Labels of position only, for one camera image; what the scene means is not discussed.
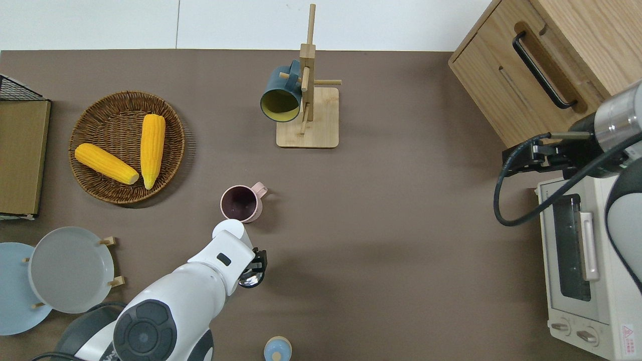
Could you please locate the wooden plate rack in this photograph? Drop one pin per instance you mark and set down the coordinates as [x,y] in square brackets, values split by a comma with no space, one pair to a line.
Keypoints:
[118,281]

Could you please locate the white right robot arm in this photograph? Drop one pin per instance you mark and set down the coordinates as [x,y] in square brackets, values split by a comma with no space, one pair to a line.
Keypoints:
[622,115]

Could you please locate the pink mug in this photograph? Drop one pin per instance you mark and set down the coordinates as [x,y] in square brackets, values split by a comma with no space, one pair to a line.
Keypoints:
[243,203]

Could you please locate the light blue plate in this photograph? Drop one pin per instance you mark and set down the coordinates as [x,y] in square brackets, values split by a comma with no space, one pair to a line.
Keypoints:
[15,301]

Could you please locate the dark blue mug yellow inside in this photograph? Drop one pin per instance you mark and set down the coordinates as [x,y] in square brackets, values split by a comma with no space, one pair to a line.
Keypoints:
[281,95]

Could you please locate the brown table mat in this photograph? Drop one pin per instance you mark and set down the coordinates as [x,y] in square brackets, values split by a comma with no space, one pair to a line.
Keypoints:
[401,250]

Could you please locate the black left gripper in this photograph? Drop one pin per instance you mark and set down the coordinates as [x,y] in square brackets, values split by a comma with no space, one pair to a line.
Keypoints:
[258,254]

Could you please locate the grey plate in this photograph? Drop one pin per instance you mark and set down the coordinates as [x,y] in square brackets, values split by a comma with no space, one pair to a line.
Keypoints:
[70,271]

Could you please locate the brown wicker basket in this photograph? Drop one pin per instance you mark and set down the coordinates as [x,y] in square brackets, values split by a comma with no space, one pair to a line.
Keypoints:
[115,125]

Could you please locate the wooden mug tree stand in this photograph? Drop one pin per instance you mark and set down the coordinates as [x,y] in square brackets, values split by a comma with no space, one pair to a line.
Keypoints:
[308,130]

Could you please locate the wooden cabinet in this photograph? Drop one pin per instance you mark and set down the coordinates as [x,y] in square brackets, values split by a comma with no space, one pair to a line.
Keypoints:
[526,60]

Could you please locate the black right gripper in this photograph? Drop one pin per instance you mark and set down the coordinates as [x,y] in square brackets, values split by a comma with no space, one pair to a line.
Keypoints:
[544,158]

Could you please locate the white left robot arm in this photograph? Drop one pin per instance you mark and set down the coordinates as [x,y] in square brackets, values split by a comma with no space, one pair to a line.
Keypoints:
[200,281]

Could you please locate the yellow corn cob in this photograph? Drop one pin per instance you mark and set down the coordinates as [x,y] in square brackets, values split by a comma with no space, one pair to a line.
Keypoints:
[105,163]
[153,150]

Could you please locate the white toaster oven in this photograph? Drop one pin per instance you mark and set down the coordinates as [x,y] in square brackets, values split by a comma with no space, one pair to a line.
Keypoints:
[562,301]

